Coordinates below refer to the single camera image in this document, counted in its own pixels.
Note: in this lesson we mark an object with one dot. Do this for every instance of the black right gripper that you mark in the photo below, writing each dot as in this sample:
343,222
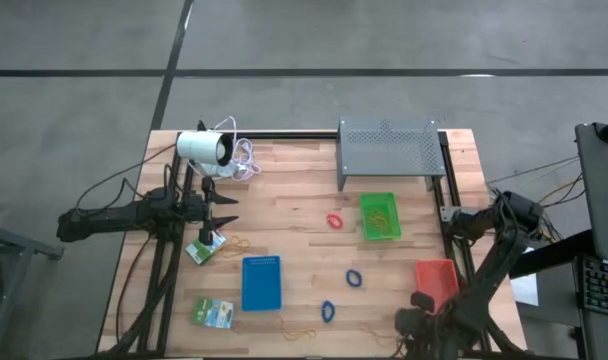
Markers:
414,325

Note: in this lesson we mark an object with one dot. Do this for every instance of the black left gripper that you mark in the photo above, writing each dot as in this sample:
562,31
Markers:
196,207

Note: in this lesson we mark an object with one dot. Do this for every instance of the green crayon box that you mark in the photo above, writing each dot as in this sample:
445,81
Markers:
213,313
204,248

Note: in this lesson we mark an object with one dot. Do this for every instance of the orange plastic basket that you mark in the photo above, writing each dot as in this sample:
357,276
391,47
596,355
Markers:
436,280

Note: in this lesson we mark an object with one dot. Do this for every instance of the blue plastic basket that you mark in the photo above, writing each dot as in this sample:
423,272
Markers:
261,282

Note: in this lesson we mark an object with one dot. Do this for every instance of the green plastic basket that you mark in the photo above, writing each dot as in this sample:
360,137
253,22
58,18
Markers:
391,200

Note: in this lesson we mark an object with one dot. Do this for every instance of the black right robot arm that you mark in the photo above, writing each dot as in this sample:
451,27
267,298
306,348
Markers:
489,260

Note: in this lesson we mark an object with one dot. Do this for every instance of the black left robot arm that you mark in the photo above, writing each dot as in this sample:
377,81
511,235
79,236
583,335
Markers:
114,215

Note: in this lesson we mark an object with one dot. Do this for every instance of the white cylindrical lamp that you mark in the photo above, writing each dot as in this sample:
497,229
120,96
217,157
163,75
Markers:
199,146

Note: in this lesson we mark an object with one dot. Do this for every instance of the white paper sheet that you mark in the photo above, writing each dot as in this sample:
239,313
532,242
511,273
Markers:
526,292

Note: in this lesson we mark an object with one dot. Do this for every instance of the black beam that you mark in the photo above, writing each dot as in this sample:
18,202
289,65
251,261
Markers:
549,255

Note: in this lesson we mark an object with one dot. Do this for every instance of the backlit keyboard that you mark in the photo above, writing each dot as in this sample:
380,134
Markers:
604,287

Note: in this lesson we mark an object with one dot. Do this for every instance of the grey metal stand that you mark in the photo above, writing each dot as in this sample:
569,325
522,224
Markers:
14,250

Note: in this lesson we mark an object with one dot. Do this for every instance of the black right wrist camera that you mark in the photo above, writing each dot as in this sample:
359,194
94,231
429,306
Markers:
422,301

